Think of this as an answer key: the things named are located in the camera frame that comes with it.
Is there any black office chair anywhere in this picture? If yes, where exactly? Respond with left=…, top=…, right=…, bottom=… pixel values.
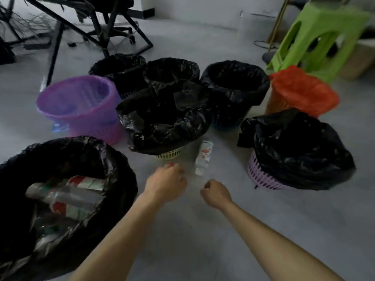
left=65, top=0, right=139, bottom=45

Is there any purple plastic basket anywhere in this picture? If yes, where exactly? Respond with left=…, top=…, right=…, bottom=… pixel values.
left=36, top=75, right=124, bottom=146

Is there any person's right hand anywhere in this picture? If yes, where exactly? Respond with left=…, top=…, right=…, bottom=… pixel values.
left=200, top=180, right=234, bottom=211

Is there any pink plastic basket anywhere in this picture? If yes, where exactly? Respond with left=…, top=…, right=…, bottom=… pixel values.
left=247, top=151, right=291, bottom=191

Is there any orange bag lined bin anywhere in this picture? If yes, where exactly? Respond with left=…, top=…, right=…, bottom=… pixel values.
left=264, top=65, right=340, bottom=119

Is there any large black bag lined bin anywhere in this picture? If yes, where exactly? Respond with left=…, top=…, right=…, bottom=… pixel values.
left=0, top=136, right=139, bottom=281

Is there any person's right forearm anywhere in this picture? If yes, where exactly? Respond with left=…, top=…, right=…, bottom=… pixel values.
left=222, top=200, right=346, bottom=281

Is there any black metal table frame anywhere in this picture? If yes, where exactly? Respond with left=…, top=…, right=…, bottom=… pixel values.
left=18, top=0, right=154, bottom=86

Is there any pile of plastic bottles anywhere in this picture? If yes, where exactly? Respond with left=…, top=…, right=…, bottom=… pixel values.
left=25, top=175, right=106, bottom=252

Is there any tangle of black cables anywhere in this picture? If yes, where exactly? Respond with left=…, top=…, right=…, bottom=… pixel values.
left=0, top=4, right=63, bottom=51

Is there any blue plastic bag scrap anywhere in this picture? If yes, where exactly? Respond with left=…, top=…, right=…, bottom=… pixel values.
left=52, top=121, right=70, bottom=133

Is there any black floor cable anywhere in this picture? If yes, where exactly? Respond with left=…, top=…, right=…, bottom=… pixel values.
left=253, top=40, right=278, bottom=51

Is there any person's left hand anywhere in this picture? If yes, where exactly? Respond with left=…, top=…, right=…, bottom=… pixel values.
left=143, top=165, right=188, bottom=207

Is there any black bag on cream basket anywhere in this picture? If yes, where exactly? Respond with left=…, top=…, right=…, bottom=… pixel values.
left=116, top=81, right=213, bottom=156

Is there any person's left forearm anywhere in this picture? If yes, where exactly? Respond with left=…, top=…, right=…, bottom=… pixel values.
left=68, top=192, right=165, bottom=281

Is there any green plastic stool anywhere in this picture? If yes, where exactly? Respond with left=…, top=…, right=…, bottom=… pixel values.
left=266, top=1, right=373, bottom=84

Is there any black bag on pink basket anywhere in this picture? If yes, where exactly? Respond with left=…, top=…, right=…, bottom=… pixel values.
left=237, top=108, right=357, bottom=191

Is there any white plastic bottle red label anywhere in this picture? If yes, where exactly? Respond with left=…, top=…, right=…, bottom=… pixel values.
left=195, top=140, right=214, bottom=176

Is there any black power strip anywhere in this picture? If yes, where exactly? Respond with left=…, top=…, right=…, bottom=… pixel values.
left=23, top=40, right=53, bottom=51

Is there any brass floor stand pole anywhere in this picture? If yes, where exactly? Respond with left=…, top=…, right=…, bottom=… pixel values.
left=261, top=0, right=293, bottom=65

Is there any cream plastic basket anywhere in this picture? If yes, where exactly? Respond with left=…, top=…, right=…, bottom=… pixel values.
left=153, top=147, right=188, bottom=161

